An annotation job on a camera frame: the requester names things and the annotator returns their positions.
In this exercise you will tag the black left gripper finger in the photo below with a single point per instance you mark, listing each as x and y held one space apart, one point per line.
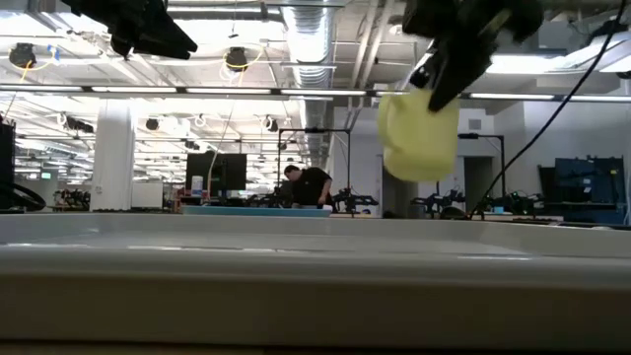
122 45
162 42

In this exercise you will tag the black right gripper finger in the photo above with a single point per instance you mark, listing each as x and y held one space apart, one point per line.
458 74
425 74

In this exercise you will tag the yellow mug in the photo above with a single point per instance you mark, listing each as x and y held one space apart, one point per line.
419 143

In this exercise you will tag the grey plastic tray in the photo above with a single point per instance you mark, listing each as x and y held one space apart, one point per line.
296 286

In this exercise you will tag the long ceiling light strip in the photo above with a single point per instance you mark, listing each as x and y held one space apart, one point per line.
227 90

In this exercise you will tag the white building column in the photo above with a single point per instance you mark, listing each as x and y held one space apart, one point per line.
112 158

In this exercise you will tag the black monitor screen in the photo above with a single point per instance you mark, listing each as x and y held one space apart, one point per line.
231 170

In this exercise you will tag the white wipes canister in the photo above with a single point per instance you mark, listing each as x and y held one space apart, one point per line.
197 186

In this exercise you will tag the person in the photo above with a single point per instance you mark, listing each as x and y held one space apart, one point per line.
309 186

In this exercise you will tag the blue storage bin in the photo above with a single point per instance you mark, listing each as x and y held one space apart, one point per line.
591 182

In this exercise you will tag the black camera stand frame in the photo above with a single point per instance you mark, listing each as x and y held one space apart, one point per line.
314 130
493 136

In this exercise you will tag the silver ceiling air duct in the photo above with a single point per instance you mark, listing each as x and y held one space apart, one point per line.
309 39

